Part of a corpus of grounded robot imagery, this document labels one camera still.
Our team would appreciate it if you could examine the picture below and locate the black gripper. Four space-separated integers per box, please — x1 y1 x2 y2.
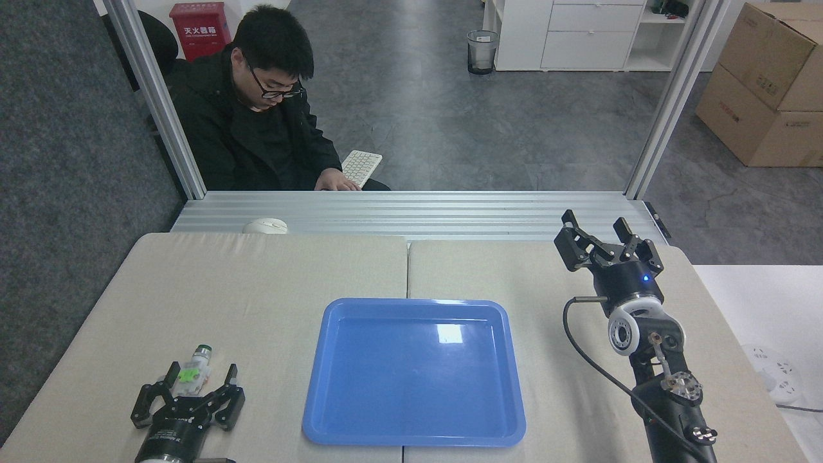
131 361 246 461
554 210 665 316

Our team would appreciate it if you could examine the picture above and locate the white switch part green label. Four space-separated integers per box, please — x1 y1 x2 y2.
172 345 213 394

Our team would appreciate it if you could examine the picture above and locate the blue plastic tray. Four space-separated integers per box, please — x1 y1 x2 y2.
302 297 527 448

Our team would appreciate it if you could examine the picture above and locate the person's hand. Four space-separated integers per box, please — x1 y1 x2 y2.
315 168 362 192

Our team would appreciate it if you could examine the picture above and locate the white side table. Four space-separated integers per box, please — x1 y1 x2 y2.
693 264 823 463

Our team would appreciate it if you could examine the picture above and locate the cardboard box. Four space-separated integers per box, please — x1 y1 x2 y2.
717 2 823 113
695 63 823 168

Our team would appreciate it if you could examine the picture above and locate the white computer mouse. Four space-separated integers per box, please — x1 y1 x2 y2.
242 218 289 235

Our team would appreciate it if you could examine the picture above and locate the white power strip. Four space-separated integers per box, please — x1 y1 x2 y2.
739 344 804 406

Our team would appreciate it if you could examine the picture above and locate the white drawer cabinet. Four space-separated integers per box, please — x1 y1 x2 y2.
482 0 692 72

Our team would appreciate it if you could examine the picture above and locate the dark mesh trash bin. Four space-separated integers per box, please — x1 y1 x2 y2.
467 30 500 75

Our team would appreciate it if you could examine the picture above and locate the white keyboard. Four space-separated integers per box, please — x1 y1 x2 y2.
341 150 383 188

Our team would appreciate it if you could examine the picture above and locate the person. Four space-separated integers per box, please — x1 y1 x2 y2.
166 5 392 192

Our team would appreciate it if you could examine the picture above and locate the black chair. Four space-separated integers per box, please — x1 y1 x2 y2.
102 10 179 91

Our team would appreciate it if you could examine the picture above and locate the red fire extinguisher box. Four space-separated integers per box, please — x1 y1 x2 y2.
169 2 232 63

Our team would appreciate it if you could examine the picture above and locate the black rail end bracket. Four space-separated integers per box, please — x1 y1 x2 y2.
644 201 673 240

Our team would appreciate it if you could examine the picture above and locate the silver aluminium post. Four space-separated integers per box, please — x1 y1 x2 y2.
624 0 732 200
103 0 208 200

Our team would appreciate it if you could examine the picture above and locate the silver aluminium rail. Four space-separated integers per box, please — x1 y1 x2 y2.
170 190 671 244

